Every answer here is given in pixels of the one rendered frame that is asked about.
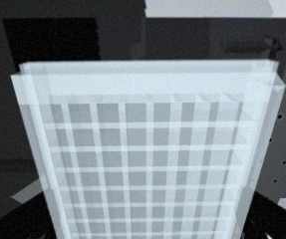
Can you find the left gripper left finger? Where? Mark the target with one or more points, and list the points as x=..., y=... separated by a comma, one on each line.
x=30, y=218

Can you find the white multi-well plate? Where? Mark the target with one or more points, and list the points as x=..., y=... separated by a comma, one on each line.
x=167, y=125

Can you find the dark grey plate washer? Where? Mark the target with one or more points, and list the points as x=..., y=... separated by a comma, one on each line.
x=116, y=30

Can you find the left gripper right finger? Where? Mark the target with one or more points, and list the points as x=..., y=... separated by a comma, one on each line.
x=263, y=216

